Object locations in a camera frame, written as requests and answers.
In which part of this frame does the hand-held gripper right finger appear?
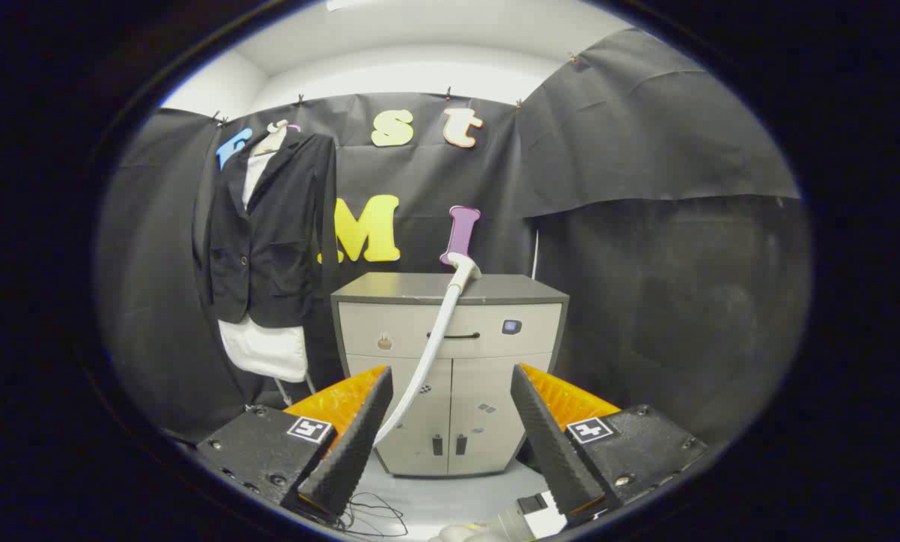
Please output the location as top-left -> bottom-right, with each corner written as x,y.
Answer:
510,363 -> 710,528

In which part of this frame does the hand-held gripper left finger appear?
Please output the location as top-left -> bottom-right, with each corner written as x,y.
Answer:
194,365 -> 394,524

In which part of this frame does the white garment steamer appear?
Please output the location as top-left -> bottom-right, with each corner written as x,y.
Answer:
372,252 -> 483,446

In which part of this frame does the black suit jacket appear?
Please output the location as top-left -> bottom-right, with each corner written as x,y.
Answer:
193,132 -> 339,328

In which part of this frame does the white mannequin torso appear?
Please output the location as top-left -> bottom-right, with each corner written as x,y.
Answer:
218,120 -> 317,407

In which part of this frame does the grey cabinet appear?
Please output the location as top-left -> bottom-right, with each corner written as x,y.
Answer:
331,273 -> 570,477

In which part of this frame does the black backdrop cloth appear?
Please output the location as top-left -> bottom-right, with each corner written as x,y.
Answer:
96,29 -> 812,445

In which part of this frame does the thin black floor cable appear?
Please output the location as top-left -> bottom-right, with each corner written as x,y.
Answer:
336,493 -> 409,539

